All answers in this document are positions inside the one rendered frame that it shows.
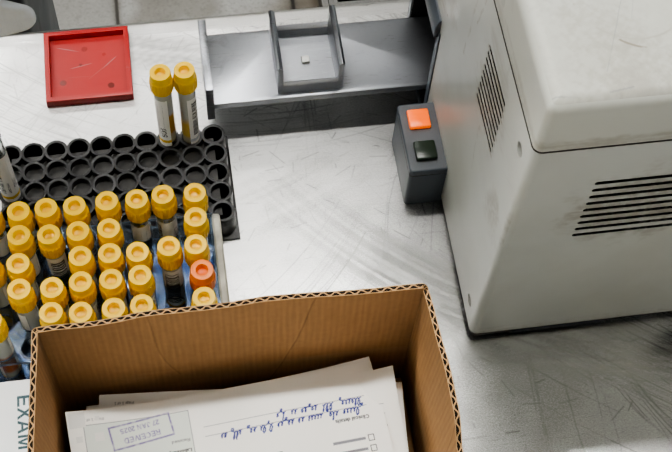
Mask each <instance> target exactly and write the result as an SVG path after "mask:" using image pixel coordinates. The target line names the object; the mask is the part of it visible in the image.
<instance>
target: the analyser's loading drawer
mask: <svg viewBox="0 0 672 452"><path fill-rule="evenodd" d="M268 15H269V30H262V31H250V32H239V33H228V34H216V35H207V30H206V22H205V20H198V33H199V45H200V56H201V65H202V73H203V82H204V91H205V100H206V109H207V118H208V120H211V119H215V109H220V108H231V107H241V106H252V105H262V104H273V103H284V102H294V101H305V100H315V99H326V98H336V97H347V96H358V95H368V94H379V93H389V92H400V91H410V90H421V89H426V86H427V81H428V76H429V71H430V65H431V60H432V55H433V50H434V45H435V39H436V37H433V33H432V29H431V24H430V20H429V16H421V17H410V18H398V19H387V20H375V21H364V22H353V23H341V24H338V19H337V14H336V8H335V5H333V4H332V5H331V6H329V8H328V21H321V22H310V23H298V24H287V25H276V19H275V12H274V11H272V10H269V11H268ZM307 55H308V56H309V60H310V63H309V64H302V61H301V56H307Z"/></svg>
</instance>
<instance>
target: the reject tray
mask: <svg viewBox="0 0 672 452"><path fill-rule="evenodd" d="M43 40H44V66H45V91H46V104H47V107H57V106H68V105H78V104H89V103H100V102H111V101H121V100H132V99H134V95H133V82H132V70H131V57H130V45H129V32H128V26H119V27H107V28H96V29H84V30H72V31H61V32H49V33H43Z"/></svg>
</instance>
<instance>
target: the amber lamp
mask: <svg viewBox="0 0 672 452"><path fill-rule="evenodd" d="M407 117H408V122H409V127H410V129H411V130H412V129H422V128H430V127H431V123H430V118H429V114H428V110H427V109H415V110H407Z"/></svg>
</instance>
